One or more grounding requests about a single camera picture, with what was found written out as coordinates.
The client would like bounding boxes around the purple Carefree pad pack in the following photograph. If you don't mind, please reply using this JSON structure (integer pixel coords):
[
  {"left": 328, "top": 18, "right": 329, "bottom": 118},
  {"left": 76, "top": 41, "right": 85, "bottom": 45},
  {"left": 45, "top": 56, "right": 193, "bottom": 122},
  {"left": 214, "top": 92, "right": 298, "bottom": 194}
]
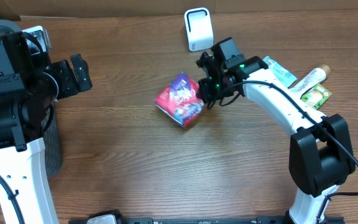
[{"left": 155, "top": 72, "right": 204, "bottom": 127}]

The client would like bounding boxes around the teal wet wipes pack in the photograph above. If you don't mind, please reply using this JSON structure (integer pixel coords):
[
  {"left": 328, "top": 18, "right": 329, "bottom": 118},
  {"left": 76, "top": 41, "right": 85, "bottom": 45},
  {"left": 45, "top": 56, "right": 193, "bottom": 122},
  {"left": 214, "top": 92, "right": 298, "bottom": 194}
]
[{"left": 263, "top": 56, "right": 297, "bottom": 88}]

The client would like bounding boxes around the white tube gold cap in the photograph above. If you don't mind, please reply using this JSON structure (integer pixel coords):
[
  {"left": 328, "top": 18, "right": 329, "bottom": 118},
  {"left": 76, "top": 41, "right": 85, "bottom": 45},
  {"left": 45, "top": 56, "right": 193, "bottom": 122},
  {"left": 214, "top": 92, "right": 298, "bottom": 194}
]
[{"left": 289, "top": 65, "right": 331, "bottom": 98}]

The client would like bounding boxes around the green tea carton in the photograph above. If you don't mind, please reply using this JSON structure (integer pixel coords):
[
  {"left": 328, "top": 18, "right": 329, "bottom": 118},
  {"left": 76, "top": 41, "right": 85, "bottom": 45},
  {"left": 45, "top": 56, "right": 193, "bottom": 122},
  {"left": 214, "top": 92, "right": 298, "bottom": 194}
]
[{"left": 301, "top": 84, "right": 332, "bottom": 110}]

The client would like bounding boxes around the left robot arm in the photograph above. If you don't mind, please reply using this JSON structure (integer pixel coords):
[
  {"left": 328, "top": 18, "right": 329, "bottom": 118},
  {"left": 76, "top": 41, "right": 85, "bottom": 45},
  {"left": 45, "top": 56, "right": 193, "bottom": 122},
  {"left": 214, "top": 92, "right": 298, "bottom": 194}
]
[{"left": 0, "top": 26, "right": 93, "bottom": 223}]

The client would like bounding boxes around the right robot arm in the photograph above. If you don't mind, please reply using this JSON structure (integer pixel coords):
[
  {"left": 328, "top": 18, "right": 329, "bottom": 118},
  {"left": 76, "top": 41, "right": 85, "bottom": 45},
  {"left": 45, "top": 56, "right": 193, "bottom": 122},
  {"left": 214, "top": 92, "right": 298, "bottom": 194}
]
[{"left": 196, "top": 37, "right": 356, "bottom": 223}]

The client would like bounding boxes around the white barcode scanner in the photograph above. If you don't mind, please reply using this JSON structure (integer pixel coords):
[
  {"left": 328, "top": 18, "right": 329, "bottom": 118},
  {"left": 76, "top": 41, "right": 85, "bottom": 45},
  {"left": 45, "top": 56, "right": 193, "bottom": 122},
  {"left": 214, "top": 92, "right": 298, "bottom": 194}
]
[{"left": 184, "top": 7, "right": 214, "bottom": 52}]

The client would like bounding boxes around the grey plastic basket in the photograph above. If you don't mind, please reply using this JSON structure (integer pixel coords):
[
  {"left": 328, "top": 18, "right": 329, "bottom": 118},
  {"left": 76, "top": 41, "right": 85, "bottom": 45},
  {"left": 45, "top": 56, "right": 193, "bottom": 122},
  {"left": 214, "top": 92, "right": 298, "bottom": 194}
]
[{"left": 0, "top": 20, "right": 62, "bottom": 176}]

